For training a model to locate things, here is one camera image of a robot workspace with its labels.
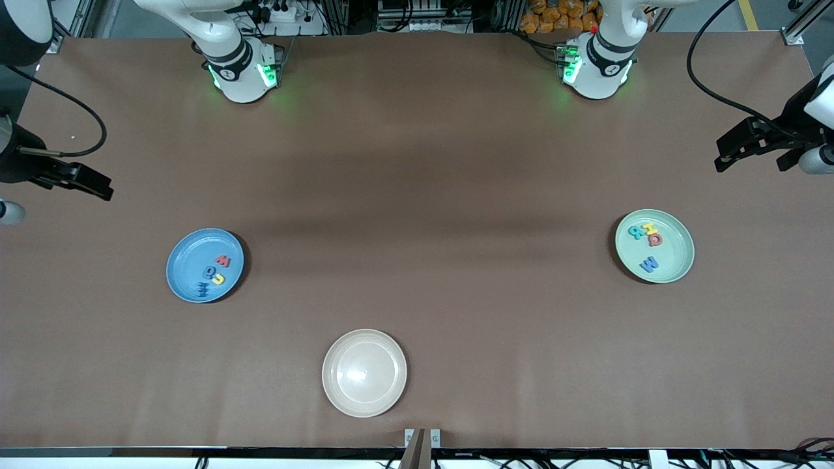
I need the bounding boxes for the blue plate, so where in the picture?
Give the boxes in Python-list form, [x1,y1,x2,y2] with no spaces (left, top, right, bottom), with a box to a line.
[165,227,246,304]

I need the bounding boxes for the green plate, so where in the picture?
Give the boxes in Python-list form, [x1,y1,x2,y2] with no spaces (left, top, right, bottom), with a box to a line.
[614,208,696,285]

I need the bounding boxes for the orange bagged items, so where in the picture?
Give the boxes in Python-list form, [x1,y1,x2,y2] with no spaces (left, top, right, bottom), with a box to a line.
[519,0,601,35]

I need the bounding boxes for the white power strip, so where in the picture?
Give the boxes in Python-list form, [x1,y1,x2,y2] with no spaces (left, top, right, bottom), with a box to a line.
[257,0,307,24]

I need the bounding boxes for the brown table cover sheet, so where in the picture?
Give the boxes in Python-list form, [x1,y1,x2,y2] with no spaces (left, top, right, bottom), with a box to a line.
[0,29,834,450]

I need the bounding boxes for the beige plate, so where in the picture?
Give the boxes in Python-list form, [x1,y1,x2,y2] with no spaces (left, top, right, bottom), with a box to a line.
[321,328,409,419]

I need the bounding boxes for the aluminium frame post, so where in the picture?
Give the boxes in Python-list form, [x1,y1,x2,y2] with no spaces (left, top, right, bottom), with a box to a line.
[46,0,98,54]
[782,0,834,46]

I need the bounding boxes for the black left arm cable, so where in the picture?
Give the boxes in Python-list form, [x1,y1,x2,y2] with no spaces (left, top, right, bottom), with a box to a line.
[686,0,809,143]

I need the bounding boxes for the metal table edge bracket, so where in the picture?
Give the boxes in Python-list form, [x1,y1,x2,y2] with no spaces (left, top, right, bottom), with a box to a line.
[404,428,442,449]

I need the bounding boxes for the brown tapered post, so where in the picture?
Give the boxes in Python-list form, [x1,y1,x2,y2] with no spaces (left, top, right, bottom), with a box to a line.
[398,428,433,469]

